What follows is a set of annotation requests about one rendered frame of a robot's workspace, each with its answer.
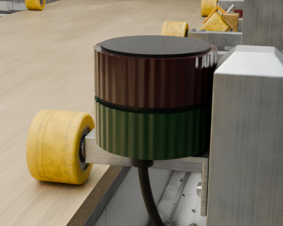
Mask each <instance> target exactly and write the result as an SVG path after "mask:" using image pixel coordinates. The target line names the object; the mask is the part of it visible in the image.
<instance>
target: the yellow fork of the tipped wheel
mask: <svg viewBox="0 0 283 226"><path fill-rule="evenodd" d="M217 9H218V10H219V11H220V12H221V13H222V14H223V15H222V19H223V20H224V21H225V22H226V23H227V24H228V25H229V26H230V27H229V28H228V29H227V30H226V31H229V30H230V29H231V28H232V29H233V30H232V32H238V19H239V13H234V10H235V9H236V7H235V6H234V5H231V6H230V7H229V9H228V10H227V11H226V12H225V11H224V10H223V9H222V8H221V7H220V6H219V5H218V6H217V7H216V8H215V9H214V10H213V11H212V12H211V13H210V14H209V15H208V17H207V18H203V19H202V21H203V22H202V23H203V24H204V23H205V22H206V21H207V20H208V18H209V17H210V16H211V15H212V14H213V13H214V12H215V11H216V10H217Z"/></svg>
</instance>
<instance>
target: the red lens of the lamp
mask: <svg viewBox="0 0 283 226"><path fill-rule="evenodd" d="M101 43H102V42H100V43H97V44H96V45H94V47H93V58H94V93H95V95H96V96H98V97H99V98H101V99H103V100H105V101H108V102H111V103H115V104H120V105H126V106H133V107H143V108H173V107H183V106H190V105H195V104H200V103H203V102H206V101H208V100H210V99H212V83H213V73H214V70H215V68H216V66H217V51H218V48H217V47H216V46H215V45H213V44H210V45H211V46H210V47H211V48H212V49H211V51H209V52H207V53H204V54H201V55H196V56H187V57H176V58H143V57H131V56H121V55H116V54H112V53H108V52H105V51H103V50H101V49H100V46H101Z"/></svg>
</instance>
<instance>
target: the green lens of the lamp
mask: <svg viewBox="0 0 283 226"><path fill-rule="evenodd" d="M211 110H212V99H211V101H210V102H209V103H208V104H207V105H205V106H203V107H201V108H197V109H193V110H189V111H182V112H174V113H141V112H133V111H127V110H121V109H116V108H113V107H110V106H108V105H105V104H104V103H102V102H101V101H100V100H99V98H98V96H96V95H95V96H94V115H95V142H96V144H97V145H98V146H99V147H100V148H102V149H103V150H105V151H107V152H110V153H113V154H115V155H118V156H123V157H128V158H134V159H142V160H171V159H179V158H185V157H189V156H194V155H197V154H200V153H202V152H204V151H206V150H207V149H209V148H210V129H211Z"/></svg>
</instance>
